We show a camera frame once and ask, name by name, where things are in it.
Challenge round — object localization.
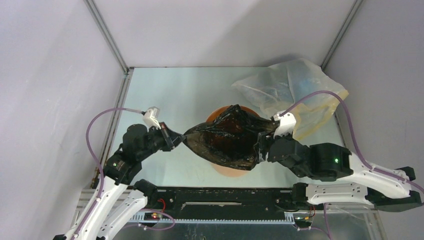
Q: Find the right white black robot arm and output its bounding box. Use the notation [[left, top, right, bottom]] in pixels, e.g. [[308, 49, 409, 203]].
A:
[[255, 133, 423, 213]]

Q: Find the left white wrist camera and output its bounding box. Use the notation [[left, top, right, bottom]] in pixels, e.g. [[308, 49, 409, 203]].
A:
[[142, 106, 161, 130]]

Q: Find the left aluminium corner post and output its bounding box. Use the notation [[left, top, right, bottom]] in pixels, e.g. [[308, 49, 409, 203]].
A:
[[83, 0, 130, 75]]

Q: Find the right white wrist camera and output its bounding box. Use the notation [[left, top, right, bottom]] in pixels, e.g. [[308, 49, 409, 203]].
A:
[[272, 111, 297, 139]]

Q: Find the black trash bag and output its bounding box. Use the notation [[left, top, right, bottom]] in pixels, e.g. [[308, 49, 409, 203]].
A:
[[183, 104, 278, 171]]

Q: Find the aluminium corner post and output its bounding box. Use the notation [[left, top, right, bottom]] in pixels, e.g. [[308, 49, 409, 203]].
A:
[[320, 0, 365, 72], [83, 0, 130, 75]]

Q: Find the left small circuit board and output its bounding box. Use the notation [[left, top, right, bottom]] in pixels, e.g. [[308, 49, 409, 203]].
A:
[[143, 212, 162, 221]]

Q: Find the translucent yellowish plastic bag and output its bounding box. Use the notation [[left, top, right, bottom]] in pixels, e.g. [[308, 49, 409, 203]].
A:
[[232, 58, 349, 140]]

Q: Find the small circuit board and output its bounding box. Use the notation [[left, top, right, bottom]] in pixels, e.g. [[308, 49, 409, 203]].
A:
[[143, 212, 162, 221], [294, 216, 314, 222]]

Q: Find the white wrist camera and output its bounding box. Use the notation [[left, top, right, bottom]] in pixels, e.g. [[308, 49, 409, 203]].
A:
[[272, 111, 297, 139], [142, 106, 161, 130]]

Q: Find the aluminium frame rail front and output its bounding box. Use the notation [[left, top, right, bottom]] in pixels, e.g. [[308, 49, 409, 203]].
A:
[[74, 188, 379, 226]]

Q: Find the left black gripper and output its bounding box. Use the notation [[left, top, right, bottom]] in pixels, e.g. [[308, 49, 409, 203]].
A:
[[138, 121, 186, 160]]

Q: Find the right small circuit board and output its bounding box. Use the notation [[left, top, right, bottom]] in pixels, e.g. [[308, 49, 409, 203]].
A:
[[294, 216, 314, 222]]

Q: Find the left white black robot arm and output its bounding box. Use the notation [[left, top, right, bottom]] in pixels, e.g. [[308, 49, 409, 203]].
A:
[[54, 122, 186, 240]]

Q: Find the right aluminium corner post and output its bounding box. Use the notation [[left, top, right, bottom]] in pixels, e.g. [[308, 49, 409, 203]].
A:
[[320, 0, 365, 72]]

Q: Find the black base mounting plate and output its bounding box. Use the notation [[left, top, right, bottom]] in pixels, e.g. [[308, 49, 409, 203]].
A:
[[146, 186, 323, 212]]

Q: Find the orange plastic trash bin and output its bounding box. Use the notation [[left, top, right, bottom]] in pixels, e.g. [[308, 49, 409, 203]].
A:
[[206, 105, 259, 178]]

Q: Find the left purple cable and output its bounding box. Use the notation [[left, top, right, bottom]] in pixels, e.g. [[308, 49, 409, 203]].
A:
[[70, 107, 147, 240]]

